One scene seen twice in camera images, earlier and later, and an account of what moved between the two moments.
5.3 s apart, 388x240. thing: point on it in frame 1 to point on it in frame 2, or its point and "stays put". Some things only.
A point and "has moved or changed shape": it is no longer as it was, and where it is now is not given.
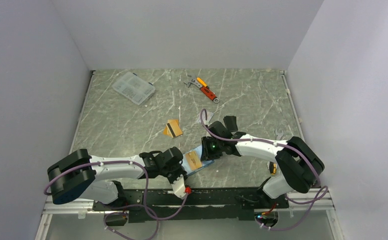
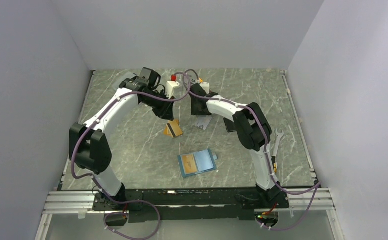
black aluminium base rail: x=194 y=204 stays put
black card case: x=230 y=123 stays put
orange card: x=173 y=128 stays put
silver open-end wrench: x=278 y=135 stays put
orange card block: x=194 y=160 has moved or changed shape
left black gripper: x=181 y=171 to x=166 y=112
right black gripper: x=206 y=154 to x=194 y=111
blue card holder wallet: x=192 y=162 has moved or changed shape
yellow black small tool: x=272 y=168 stays put
